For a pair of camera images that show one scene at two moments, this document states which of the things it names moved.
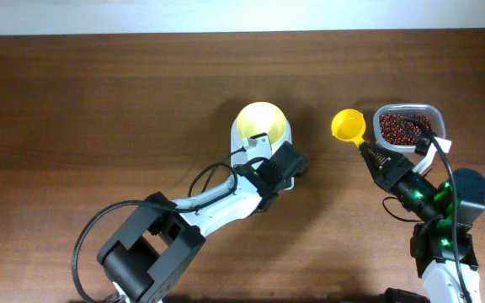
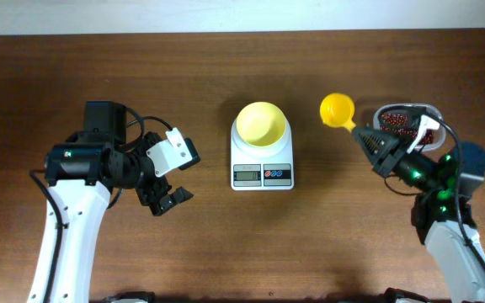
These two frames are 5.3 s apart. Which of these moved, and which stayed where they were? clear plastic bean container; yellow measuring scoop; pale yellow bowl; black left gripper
Moved: yellow measuring scoop; black left gripper
Stayed: pale yellow bowl; clear plastic bean container
